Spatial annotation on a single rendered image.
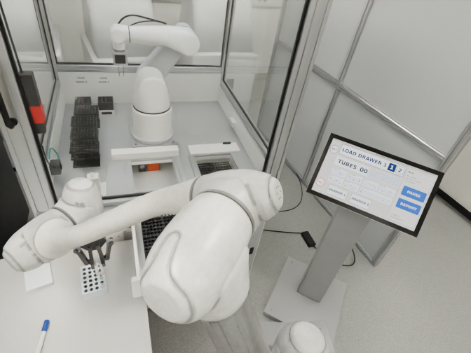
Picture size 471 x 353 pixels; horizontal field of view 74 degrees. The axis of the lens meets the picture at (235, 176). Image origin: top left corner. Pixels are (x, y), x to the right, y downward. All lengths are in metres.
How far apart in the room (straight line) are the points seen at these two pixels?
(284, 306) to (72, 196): 1.61
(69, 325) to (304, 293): 1.48
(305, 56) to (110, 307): 1.15
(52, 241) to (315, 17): 1.01
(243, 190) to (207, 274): 0.18
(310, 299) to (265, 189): 1.79
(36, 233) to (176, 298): 0.53
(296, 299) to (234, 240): 1.79
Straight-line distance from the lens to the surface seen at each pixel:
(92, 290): 1.35
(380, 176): 1.59
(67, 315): 1.36
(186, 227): 0.50
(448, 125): 2.17
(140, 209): 0.78
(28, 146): 1.22
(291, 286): 2.32
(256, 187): 0.58
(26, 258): 0.94
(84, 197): 0.99
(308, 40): 1.19
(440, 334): 2.71
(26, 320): 1.40
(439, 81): 2.19
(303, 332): 1.02
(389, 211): 1.59
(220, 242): 0.49
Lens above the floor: 1.93
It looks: 39 degrees down
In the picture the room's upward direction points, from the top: 11 degrees clockwise
